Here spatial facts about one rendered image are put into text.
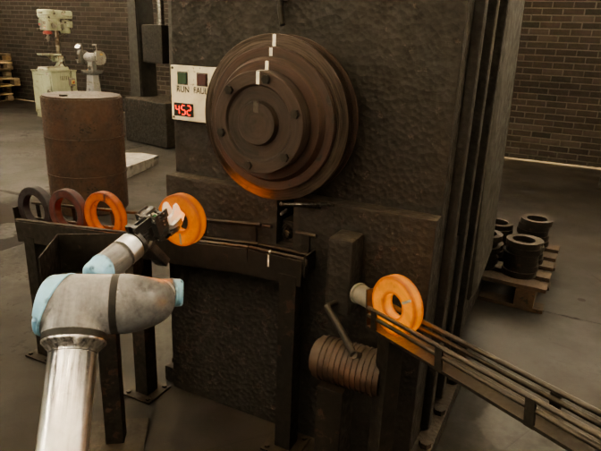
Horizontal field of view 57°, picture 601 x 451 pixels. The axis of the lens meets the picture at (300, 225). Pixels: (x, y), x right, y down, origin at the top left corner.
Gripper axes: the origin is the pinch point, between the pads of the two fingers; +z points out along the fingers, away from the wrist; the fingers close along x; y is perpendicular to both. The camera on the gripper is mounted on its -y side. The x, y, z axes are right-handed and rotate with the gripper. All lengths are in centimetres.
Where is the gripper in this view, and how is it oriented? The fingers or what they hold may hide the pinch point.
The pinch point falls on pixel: (181, 213)
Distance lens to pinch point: 166.1
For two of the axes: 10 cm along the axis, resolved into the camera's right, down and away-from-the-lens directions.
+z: 4.4, -5.1, 7.4
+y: -1.1, -8.5, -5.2
